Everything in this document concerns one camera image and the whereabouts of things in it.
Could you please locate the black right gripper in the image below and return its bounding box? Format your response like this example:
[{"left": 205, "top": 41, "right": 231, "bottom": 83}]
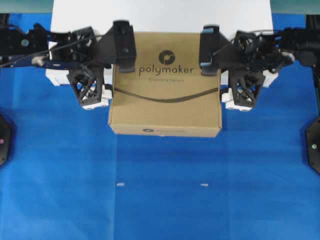
[{"left": 199, "top": 24, "right": 283, "bottom": 76}]

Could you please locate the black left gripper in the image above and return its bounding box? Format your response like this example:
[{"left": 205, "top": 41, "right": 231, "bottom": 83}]
[{"left": 48, "top": 20, "right": 137, "bottom": 73}]

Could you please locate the brown polymaker cardboard box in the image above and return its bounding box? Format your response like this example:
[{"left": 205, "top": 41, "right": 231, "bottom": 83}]
[{"left": 108, "top": 32, "right": 222, "bottom": 138}]

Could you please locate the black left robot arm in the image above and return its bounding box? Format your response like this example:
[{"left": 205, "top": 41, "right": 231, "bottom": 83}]
[{"left": 0, "top": 13, "right": 137, "bottom": 73}]

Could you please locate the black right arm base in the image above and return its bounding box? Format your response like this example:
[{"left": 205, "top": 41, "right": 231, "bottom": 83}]
[{"left": 305, "top": 117, "right": 320, "bottom": 175}]

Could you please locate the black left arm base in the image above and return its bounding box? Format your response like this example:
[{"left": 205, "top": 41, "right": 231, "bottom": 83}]
[{"left": 0, "top": 115, "right": 12, "bottom": 167}]

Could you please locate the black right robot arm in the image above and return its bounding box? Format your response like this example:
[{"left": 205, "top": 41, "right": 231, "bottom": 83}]
[{"left": 198, "top": 25, "right": 320, "bottom": 111}]

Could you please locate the white stand platform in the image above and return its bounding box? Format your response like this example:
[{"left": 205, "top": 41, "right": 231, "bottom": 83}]
[{"left": 45, "top": 0, "right": 274, "bottom": 87}]

